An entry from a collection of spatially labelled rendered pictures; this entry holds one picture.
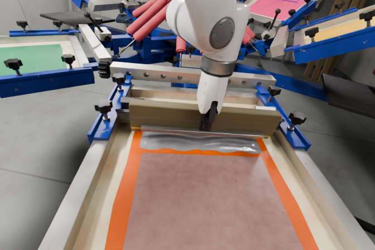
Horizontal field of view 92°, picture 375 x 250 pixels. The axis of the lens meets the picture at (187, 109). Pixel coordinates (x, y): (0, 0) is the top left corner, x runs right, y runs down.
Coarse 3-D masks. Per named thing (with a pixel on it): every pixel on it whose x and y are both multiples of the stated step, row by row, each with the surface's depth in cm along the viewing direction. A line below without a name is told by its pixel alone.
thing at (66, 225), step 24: (144, 96) 70; (168, 96) 70; (192, 96) 71; (240, 96) 72; (96, 144) 45; (288, 144) 54; (96, 168) 40; (312, 168) 47; (72, 192) 35; (312, 192) 44; (72, 216) 32; (336, 216) 37; (48, 240) 29; (72, 240) 31; (360, 240) 34
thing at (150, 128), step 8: (144, 128) 47; (152, 128) 48; (160, 128) 48; (168, 128) 48; (176, 128) 49; (184, 128) 49; (192, 128) 50; (232, 136) 50; (240, 136) 51; (248, 136) 51; (256, 136) 51; (264, 136) 51
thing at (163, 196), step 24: (144, 168) 45; (168, 168) 46; (192, 168) 47; (120, 192) 40; (144, 192) 40; (168, 192) 41; (192, 192) 41; (120, 216) 36; (144, 216) 36; (168, 216) 37; (192, 216) 37; (120, 240) 33; (144, 240) 33; (168, 240) 33; (192, 240) 34
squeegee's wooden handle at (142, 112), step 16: (144, 112) 46; (160, 112) 46; (176, 112) 46; (192, 112) 46; (224, 112) 47; (240, 112) 48; (256, 112) 48; (272, 112) 49; (224, 128) 50; (240, 128) 51; (256, 128) 51; (272, 128) 51
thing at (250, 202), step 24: (264, 144) 57; (216, 168) 47; (240, 168) 48; (264, 168) 49; (216, 192) 42; (240, 192) 43; (264, 192) 43; (288, 192) 44; (216, 216) 38; (240, 216) 38; (264, 216) 39; (288, 216) 40; (216, 240) 34; (240, 240) 35; (264, 240) 35; (288, 240) 36; (312, 240) 36
